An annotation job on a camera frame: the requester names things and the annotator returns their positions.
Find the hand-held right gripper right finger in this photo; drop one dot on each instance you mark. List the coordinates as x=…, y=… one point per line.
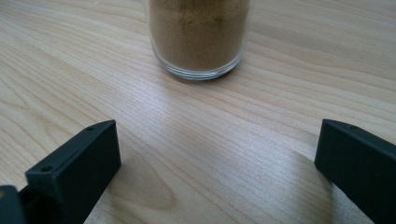
x=361, y=161

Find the white lid glass spice jar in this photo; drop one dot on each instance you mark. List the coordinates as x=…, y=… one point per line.
x=199, y=34

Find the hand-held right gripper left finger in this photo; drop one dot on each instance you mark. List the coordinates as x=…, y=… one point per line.
x=76, y=168

